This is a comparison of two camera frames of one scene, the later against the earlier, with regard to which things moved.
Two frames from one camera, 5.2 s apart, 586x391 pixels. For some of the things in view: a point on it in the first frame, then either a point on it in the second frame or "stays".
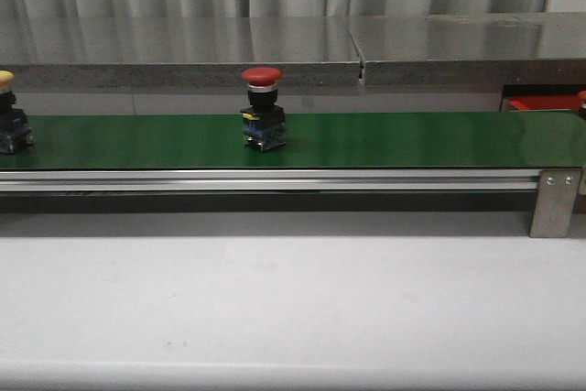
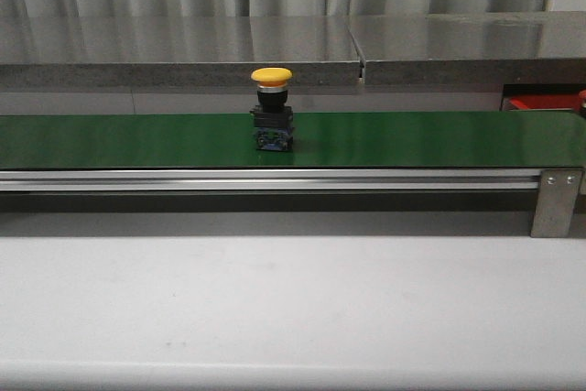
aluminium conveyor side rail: [271, 181] stays
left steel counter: [177, 52] stays
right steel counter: [472, 48] stays
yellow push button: [15, 133] to [272, 117]
